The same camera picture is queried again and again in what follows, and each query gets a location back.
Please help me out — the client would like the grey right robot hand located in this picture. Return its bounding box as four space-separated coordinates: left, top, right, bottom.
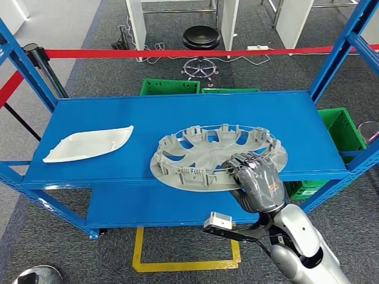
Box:
222 153 286 214

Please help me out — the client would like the grey plastic wheel cover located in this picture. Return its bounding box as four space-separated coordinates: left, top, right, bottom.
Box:
149 124 288 193

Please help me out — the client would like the blue metal shelf rack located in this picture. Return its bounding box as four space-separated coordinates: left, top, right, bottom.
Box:
0 0 379 241

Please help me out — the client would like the green plastic crate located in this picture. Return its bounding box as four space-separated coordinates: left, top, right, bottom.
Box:
140 78 201 96
285 107 367 201
202 88 261 94

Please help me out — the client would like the yellow floor tape square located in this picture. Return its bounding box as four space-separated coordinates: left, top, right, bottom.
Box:
132 227 242 273

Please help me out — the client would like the black round stool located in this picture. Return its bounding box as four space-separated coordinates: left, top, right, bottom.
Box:
181 25 221 88

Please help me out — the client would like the red barrier belt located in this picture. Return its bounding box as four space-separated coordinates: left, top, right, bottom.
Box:
45 44 379 60
0 70 24 108

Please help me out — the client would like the white plastic trim panel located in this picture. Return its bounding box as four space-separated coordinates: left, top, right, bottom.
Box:
42 125 134 164

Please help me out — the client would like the black floor stand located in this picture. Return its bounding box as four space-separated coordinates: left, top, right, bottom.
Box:
112 25 130 51

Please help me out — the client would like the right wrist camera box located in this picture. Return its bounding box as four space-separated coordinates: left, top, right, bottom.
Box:
203 211 234 233

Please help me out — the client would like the black strap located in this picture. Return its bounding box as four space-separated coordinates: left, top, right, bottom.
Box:
3 102 42 142

